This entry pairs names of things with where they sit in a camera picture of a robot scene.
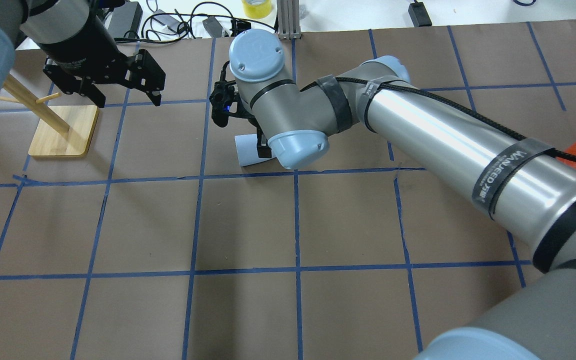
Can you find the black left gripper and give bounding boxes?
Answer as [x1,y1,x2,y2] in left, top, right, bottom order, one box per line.
[39,13,166,109]

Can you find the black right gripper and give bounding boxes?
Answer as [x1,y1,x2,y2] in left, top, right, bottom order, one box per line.
[209,60,274,160]

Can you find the light blue cup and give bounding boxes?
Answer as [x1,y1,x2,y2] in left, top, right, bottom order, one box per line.
[234,134,275,167]

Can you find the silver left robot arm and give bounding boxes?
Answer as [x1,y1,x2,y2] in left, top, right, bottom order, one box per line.
[0,0,140,108]

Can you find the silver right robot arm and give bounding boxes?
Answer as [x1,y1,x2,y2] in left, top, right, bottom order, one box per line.
[210,29,576,360]

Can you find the wooden cup rack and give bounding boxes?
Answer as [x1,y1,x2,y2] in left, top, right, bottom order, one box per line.
[0,74,99,158]

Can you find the yellow tape roll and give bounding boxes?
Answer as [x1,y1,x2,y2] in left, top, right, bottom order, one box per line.
[241,0,273,19]

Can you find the black power adapter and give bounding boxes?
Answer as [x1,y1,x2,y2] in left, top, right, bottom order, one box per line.
[407,0,433,28]

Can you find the black cable bundle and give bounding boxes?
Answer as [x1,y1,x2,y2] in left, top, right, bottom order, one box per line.
[113,0,276,46]

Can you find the aluminium frame post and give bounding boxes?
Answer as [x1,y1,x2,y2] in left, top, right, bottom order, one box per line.
[276,0,302,40]

